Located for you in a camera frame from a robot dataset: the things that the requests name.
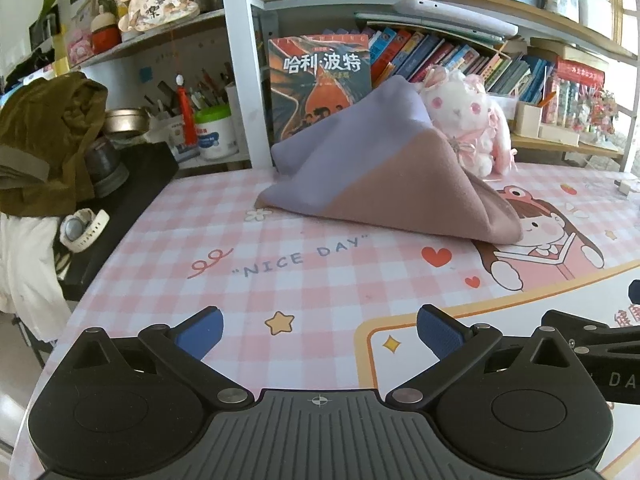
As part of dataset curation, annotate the olive green jacket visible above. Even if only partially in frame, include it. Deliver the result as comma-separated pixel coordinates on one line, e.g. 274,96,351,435
0,71,108,216

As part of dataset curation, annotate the red stationery pack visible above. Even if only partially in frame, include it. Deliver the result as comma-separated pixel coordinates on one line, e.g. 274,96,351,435
542,57,608,131

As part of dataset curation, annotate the metal bowl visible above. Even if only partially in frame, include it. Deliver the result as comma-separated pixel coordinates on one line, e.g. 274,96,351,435
102,107,151,136

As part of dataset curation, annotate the white cloth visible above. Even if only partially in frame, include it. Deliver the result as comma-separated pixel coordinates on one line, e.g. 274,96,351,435
0,212,73,343

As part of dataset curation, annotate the red tassel charm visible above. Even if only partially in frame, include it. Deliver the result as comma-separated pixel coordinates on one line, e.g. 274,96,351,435
172,75,198,146

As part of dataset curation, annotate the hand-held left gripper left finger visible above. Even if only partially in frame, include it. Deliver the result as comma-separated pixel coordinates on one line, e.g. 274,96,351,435
65,306,256,412

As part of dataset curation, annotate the white metal bookshelf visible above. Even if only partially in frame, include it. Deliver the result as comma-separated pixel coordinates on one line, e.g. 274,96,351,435
220,0,640,171

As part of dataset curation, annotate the cluster of colourful ornaments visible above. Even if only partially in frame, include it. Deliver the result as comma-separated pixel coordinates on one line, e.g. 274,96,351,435
587,90,621,136

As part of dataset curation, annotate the black box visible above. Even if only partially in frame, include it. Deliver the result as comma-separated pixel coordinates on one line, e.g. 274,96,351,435
57,142,181,301

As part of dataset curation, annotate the small white square box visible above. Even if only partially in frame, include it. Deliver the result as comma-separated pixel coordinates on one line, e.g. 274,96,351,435
515,101,543,136

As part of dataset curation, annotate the white wrist watch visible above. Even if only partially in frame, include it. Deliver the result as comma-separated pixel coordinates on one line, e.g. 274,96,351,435
60,208,110,252

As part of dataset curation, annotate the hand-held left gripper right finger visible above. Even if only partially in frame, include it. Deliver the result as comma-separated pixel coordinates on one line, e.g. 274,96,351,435
382,304,581,413

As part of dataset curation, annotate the white jar with green lid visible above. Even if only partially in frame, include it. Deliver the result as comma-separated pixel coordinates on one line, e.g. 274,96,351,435
194,105,240,161

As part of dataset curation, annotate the row of colourful books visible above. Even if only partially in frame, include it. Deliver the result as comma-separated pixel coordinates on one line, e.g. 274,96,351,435
360,25,533,106

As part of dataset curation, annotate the red and white doll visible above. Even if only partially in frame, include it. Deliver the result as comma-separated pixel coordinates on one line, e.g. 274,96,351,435
90,7,121,53

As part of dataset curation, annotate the white and pink plush bunny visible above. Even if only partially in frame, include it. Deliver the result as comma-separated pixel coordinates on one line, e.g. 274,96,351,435
417,65,516,177

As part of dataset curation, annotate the dark cover novel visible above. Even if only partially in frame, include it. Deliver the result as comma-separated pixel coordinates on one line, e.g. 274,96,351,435
267,35,373,143

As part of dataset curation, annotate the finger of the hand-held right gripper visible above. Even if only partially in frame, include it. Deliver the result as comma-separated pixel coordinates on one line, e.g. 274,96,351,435
542,310,640,361

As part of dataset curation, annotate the dark round pot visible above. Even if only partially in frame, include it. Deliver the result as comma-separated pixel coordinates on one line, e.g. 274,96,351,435
82,137,131,198

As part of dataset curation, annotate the flat white box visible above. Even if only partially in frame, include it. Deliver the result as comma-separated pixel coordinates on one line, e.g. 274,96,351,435
537,122,581,147

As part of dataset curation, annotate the purple and pink sweater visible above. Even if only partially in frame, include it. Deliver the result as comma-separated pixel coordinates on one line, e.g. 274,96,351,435
254,76,525,243

